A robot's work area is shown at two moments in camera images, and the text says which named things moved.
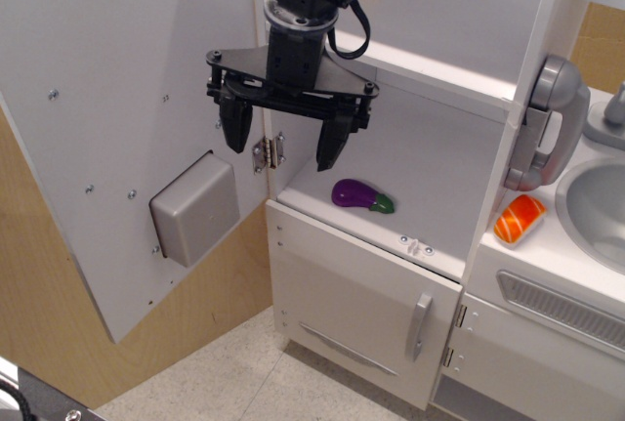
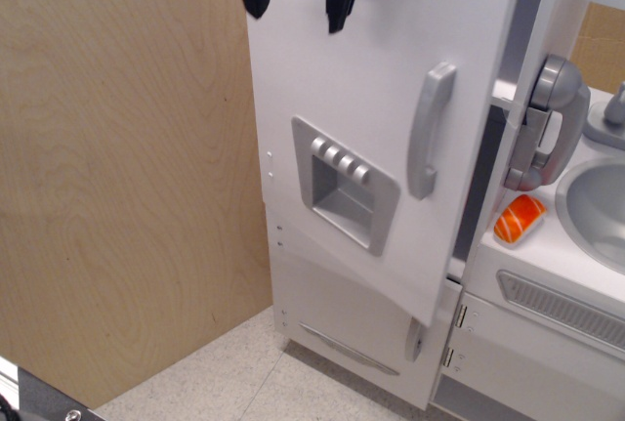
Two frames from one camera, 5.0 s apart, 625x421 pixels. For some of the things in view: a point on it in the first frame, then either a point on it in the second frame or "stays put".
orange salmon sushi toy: x=521 y=218 stays put
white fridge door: x=104 y=71 to x=382 y=139
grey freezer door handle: x=416 y=334 stays put
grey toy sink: x=590 y=201 stays put
